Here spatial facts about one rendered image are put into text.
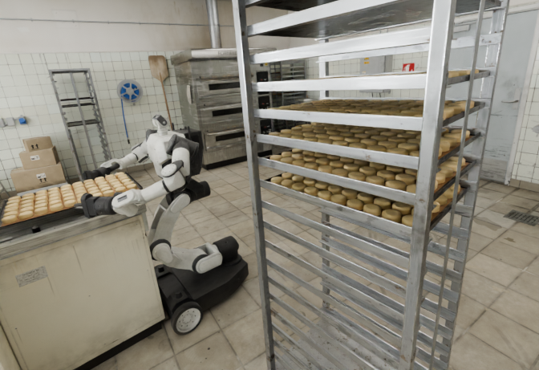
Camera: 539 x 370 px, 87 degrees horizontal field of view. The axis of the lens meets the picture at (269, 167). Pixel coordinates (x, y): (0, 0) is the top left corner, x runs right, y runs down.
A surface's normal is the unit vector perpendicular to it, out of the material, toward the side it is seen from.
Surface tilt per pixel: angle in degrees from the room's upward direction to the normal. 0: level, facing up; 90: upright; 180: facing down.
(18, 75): 90
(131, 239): 90
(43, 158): 91
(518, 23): 90
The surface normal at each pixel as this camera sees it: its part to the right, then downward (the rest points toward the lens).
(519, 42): -0.84, 0.22
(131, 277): 0.63, 0.20
